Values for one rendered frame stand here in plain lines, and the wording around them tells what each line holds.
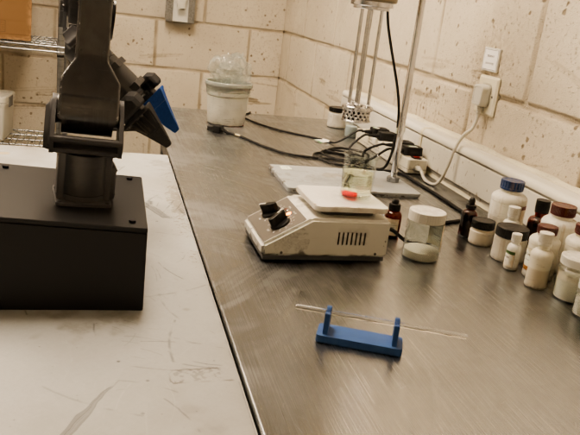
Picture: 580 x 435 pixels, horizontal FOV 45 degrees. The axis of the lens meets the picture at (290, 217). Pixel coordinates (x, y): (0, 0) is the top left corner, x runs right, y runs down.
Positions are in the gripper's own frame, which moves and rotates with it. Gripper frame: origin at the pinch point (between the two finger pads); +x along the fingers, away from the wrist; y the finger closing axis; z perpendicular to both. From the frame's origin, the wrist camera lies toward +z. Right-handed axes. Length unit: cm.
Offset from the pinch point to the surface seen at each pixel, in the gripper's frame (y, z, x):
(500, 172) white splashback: -26, -36, 56
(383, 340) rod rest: 40, -13, 33
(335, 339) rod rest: 41, -9, 29
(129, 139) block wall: -222, 87, 12
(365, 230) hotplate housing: 12.1, -15.0, 31.9
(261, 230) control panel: 11.3, -3.1, 21.5
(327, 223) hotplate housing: 13.5, -11.8, 26.6
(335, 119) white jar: -111, -7, 45
